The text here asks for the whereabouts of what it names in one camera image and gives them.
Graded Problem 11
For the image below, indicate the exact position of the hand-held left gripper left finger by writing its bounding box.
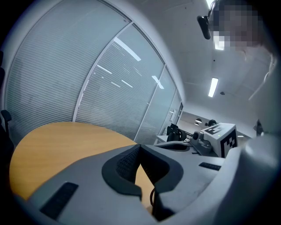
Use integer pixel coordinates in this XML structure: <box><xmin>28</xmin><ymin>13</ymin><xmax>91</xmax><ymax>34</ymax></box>
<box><xmin>28</xmin><ymin>144</ymin><xmax>159</xmax><ymax>225</ymax></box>

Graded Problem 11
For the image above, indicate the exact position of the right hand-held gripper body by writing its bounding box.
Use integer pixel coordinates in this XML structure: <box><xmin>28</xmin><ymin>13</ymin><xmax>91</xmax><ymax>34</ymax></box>
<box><xmin>190</xmin><ymin>122</ymin><xmax>239</xmax><ymax>158</ymax></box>

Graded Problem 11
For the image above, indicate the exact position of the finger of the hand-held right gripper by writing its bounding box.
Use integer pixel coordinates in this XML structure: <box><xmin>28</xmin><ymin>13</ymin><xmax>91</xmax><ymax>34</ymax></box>
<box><xmin>153</xmin><ymin>141</ymin><xmax>191</xmax><ymax>152</ymax></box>

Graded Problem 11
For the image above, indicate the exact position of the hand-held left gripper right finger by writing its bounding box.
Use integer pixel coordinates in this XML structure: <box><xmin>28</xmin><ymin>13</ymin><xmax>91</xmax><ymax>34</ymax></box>
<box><xmin>140</xmin><ymin>144</ymin><xmax>225</xmax><ymax>221</ymax></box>

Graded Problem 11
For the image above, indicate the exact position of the round wooden table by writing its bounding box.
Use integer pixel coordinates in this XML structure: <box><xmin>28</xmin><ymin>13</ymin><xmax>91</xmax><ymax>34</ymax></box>
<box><xmin>9</xmin><ymin>122</ymin><xmax>155</xmax><ymax>211</ymax></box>

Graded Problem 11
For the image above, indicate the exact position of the black office chair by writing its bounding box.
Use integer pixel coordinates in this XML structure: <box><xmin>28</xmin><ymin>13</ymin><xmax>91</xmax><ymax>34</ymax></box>
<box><xmin>166</xmin><ymin>123</ymin><xmax>187</xmax><ymax>142</ymax></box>
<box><xmin>0</xmin><ymin>50</ymin><xmax>16</xmax><ymax>163</ymax></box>

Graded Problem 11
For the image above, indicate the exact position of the white desk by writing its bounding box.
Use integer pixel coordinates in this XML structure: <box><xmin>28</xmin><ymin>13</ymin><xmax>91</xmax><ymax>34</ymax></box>
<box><xmin>156</xmin><ymin>134</ymin><xmax>169</xmax><ymax>144</ymax></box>

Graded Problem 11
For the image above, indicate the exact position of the long ceiling light panel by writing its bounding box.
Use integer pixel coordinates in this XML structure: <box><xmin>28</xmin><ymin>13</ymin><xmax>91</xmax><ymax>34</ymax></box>
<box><xmin>208</xmin><ymin>77</ymin><xmax>219</xmax><ymax>98</ymax></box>

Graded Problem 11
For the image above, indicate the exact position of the person's body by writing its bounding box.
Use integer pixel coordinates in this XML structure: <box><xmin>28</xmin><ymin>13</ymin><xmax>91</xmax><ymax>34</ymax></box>
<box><xmin>208</xmin><ymin>0</ymin><xmax>281</xmax><ymax>138</ymax></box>

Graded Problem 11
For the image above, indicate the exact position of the square ceiling light panel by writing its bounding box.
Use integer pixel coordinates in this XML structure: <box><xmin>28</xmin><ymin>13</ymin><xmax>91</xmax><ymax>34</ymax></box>
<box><xmin>214</xmin><ymin>36</ymin><xmax>226</xmax><ymax>51</ymax></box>

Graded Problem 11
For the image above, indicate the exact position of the black head-worn camera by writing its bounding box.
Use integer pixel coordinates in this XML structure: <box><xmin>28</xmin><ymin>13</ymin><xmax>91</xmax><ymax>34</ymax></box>
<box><xmin>197</xmin><ymin>15</ymin><xmax>212</xmax><ymax>40</ymax></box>

